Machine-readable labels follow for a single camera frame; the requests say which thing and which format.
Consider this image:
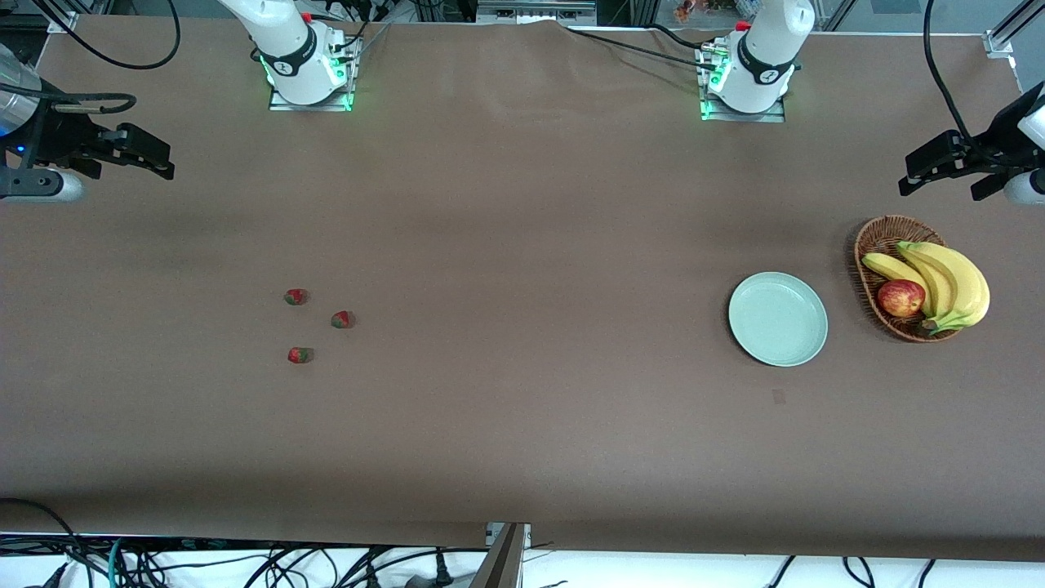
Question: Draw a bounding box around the pale green round plate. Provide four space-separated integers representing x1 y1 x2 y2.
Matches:
728 271 829 368

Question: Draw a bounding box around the brown wicker basket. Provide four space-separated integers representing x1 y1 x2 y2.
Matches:
854 215 981 344

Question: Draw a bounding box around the yellow banana bunch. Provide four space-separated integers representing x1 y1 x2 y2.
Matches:
863 241 991 336

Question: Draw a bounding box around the red apple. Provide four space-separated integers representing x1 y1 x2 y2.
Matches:
877 278 927 319

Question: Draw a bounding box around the orange red toy pile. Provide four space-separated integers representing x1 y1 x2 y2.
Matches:
674 0 736 24

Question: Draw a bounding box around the brown table cover sheet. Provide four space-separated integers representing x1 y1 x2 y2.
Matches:
0 15 1045 564

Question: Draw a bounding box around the grey socket strip box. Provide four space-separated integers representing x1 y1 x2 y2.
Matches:
476 0 597 25

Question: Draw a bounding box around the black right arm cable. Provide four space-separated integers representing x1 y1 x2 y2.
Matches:
24 0 182 115

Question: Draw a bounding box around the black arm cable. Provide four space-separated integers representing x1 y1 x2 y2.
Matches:
923 0 972 144
24 0 182 115

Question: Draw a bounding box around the silver aluminium profile with bracket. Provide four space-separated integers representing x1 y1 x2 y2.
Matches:
984 0 1045 60

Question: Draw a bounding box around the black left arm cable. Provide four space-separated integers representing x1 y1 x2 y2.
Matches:
923 0 972 144

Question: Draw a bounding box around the black base power cable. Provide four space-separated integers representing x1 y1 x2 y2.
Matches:
563 24 727 74

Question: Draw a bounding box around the black looping floor cable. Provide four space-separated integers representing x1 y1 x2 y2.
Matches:
0 497 82 588

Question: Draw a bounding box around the aluminium frame profile post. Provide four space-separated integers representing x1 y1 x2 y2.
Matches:
469 523 531 588

